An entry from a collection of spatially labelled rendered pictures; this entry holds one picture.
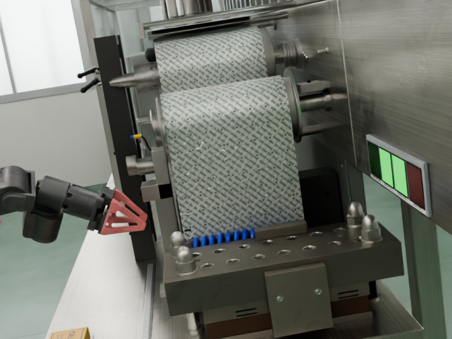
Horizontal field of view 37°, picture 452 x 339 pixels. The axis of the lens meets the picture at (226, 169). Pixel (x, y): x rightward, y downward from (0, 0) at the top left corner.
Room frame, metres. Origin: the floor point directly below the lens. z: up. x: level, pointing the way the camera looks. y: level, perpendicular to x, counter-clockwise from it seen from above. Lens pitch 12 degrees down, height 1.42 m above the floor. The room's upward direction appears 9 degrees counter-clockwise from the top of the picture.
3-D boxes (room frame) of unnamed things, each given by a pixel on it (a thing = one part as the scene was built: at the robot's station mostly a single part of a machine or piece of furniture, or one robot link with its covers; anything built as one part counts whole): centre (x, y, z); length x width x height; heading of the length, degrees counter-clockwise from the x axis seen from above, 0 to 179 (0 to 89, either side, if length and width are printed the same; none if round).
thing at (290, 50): (1.58, -0.17, 1.33); 0.07 x 0.07 x 0.07; 3
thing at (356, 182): (2.40, -0.19, 1.02); 2.24 x 0.04 x 0.24; 3
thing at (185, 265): (1.09, 0.09, 1.05); 0.04 x 0.04 x 0.04
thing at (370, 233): (1.11, -0.23, 1.05); 0.04 x 0.04 x 0.04
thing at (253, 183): (1.26, -0.02, 1.11); 0.23 x 0.01 x 0.18; 93
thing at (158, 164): (1.35, 0.15, 1.05); 0.06 x 0.05 x 0.31; 93
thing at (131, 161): (1.35, 0.18, 1.18); 0.04 x 0.02 x 0.04; 3
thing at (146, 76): (1.56, 0.14, 1.33); 0.06 x 0.06 x 0.06; 3
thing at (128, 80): (1.56, 0.20, 1.33); 0.06 x 0.03 x 0.03; 93
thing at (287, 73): (1.33, -0.15, 1.25); 0.15 x 0.01 x 0.15; 3
